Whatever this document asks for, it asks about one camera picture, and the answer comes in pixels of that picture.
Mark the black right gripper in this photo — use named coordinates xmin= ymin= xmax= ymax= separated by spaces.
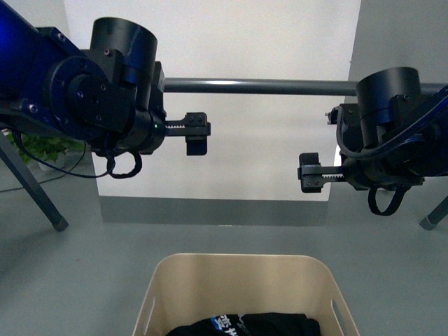
xmin=297 ymin=153 xmax=424 ymax=193

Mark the beige plastic laundry hamper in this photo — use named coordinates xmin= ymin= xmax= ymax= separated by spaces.
xmin=133 ymin=253 xmax=359 ymax=335

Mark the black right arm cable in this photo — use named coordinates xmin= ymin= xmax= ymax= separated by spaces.
xmin=367 ymin=183 xmax=409 ymax=216

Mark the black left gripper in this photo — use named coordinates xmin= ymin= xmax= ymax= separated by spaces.
xmin=124 ymin=109 xmax=211 ymax=156

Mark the grey rack leg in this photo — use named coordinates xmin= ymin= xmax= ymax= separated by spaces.
xmin=419 ymin=197 xmax=448 ymax=231
xmin=1 ymin=133 xmax=69 ymax=232

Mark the green potted plant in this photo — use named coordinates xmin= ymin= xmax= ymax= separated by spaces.
xmin=21 ymin=134 xmax=85 ymax=171

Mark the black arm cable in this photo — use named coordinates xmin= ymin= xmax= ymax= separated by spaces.
xmin=367 ymin=183 xmax=409 ymax=216
xmin=0 ymin=127 xmax=144 ymax=180

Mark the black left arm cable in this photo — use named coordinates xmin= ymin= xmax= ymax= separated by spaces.
xmin=0 ymin=127 xmax=144 ymax=180

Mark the grey right rack leg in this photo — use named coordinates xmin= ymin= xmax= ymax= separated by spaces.
xmin=419 ymin=197 xmax=448 ymax=231

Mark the grey clothes hanger rail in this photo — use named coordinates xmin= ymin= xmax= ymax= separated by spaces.
xmin=162 ymin=77 xmax=448 ymax=97

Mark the grey left rack leg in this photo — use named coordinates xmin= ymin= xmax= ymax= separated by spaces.
xmin=1 ymin=133 xmax=69 ymax=232

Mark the black printed t-shirt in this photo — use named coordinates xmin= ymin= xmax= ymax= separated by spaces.
xmin=167 ymin=312 xmax=322 ymax=336

